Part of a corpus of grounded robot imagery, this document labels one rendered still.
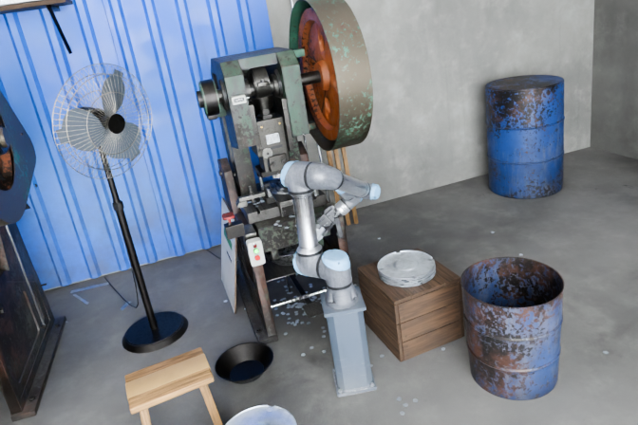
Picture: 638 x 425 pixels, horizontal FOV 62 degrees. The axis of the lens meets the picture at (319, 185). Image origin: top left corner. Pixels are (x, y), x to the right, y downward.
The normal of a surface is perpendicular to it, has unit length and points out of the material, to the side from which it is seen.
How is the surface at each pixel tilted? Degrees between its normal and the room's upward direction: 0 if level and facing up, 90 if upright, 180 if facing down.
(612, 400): 0
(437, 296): 90
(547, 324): 92
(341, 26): 50
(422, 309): 90
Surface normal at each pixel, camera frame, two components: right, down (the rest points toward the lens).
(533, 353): 0.07, 0.36
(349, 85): 0.31, 0.30
